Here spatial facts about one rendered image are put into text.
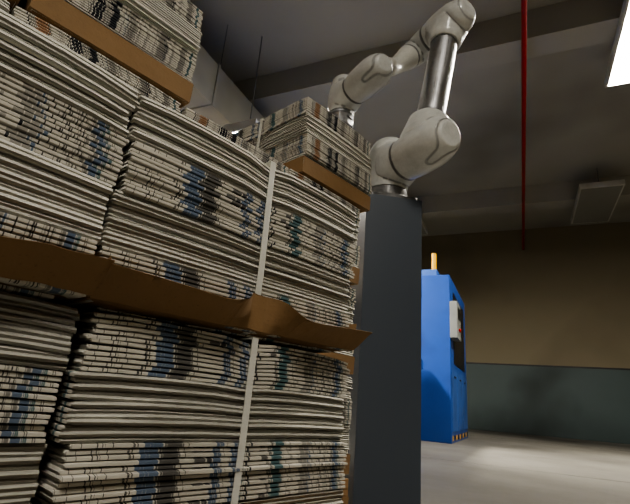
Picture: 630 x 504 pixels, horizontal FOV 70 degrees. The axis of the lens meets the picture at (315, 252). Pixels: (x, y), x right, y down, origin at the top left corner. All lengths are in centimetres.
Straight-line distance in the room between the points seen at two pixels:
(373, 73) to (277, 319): 112
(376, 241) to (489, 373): 878
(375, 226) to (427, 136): 33
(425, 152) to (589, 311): 907
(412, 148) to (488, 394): 885
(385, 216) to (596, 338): 899
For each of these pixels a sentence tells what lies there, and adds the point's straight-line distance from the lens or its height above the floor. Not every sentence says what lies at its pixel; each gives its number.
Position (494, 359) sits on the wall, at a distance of 1021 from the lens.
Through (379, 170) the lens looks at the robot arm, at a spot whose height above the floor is 111.
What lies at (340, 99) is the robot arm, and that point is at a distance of 165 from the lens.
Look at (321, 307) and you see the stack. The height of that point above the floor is 43.
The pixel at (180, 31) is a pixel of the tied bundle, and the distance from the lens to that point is 102.
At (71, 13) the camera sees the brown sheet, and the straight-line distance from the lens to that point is 91.
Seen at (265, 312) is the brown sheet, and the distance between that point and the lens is 55.
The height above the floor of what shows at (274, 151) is 94.
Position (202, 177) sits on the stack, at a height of 54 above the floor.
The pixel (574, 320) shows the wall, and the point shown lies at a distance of 1037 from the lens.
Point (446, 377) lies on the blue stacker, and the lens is 506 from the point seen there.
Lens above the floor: 31
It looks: 18 degrees up
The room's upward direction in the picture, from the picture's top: 5 degrees clockwise
